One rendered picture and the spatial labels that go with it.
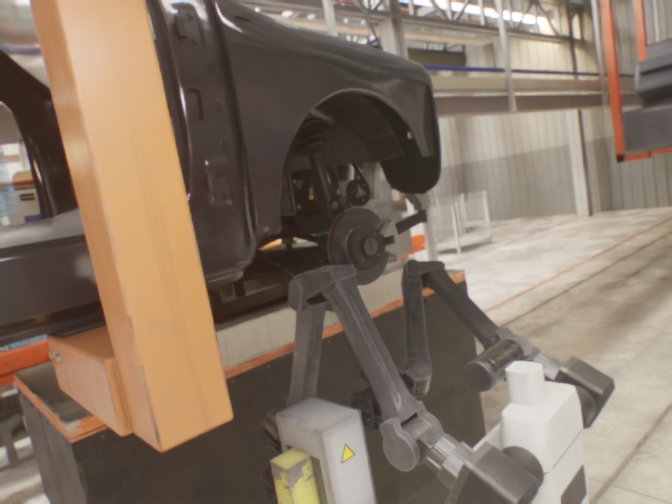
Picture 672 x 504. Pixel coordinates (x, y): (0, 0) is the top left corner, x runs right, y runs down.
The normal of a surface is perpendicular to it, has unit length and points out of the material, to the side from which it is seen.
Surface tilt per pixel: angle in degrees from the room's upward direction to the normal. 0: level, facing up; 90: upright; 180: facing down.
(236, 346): 90
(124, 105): 90
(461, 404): 90
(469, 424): 90
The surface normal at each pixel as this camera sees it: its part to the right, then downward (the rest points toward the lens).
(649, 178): -0.73, 0.22
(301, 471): 0.66, -0.01
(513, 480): 0.21, -0.86
